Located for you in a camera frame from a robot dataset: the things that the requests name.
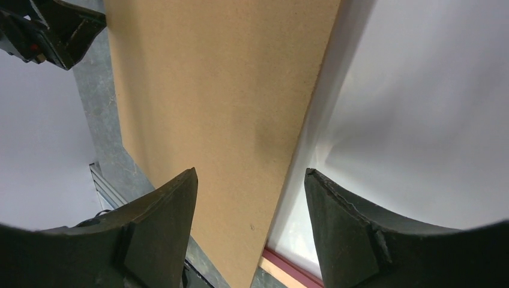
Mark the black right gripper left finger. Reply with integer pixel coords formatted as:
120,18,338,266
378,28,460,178
1,168,198,287

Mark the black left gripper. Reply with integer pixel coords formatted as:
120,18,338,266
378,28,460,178
1,1,107,70

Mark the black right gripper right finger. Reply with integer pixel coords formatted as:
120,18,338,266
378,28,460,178
304,169,508,287

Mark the pink wooden picture frame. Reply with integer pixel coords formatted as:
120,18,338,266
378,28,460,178
259,248,324,288

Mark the brown backing board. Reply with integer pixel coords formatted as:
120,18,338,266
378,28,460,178
104,1,340,287

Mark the coastal landscape photo print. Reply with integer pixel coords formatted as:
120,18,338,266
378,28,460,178
267,1,508,276

